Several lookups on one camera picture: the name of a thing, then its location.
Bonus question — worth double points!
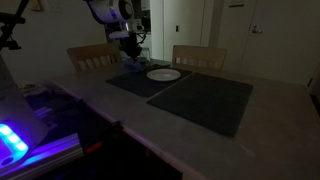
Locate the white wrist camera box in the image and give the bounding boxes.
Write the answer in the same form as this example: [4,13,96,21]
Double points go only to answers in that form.
[108,31,130,40]

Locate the blue lit robot base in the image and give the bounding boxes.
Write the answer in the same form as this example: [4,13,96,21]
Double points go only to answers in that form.
[0,57,83,180]

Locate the red handled clamp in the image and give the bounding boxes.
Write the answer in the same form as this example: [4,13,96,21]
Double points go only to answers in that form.
[83,121,123,154]

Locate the right wooden chair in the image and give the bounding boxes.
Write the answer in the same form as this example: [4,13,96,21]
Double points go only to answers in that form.
[172,45,227,70]

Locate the white door with handle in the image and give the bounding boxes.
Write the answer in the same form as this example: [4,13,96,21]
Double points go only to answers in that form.
[241,0,320,86]

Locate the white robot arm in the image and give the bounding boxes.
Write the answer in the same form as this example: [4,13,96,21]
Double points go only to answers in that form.
[84,0,142,60]

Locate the dark placemat under plate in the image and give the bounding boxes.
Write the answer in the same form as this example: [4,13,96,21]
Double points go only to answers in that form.
[107,70,191,97]

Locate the wooden chair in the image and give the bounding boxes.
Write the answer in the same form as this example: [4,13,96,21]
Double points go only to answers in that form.
[67,44,121,72]
[172,45,227,70]

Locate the blue wiping cloth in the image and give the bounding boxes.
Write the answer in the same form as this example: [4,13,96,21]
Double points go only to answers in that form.
[122,58,145,72]

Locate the large dark placemat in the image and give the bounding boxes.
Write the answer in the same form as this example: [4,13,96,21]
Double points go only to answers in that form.
[148,73,254,138]

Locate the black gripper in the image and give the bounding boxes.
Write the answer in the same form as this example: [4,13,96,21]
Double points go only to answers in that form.
[120,33,142,59]

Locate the white round plate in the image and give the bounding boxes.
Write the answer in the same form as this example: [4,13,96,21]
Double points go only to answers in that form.
[147,69,181,82]

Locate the black camera tripod mount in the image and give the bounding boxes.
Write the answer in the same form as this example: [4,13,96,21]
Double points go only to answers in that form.
[0,0,29,51]

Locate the left wooden chair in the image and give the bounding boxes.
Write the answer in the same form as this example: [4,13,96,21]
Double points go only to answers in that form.
[67,44,121,72]

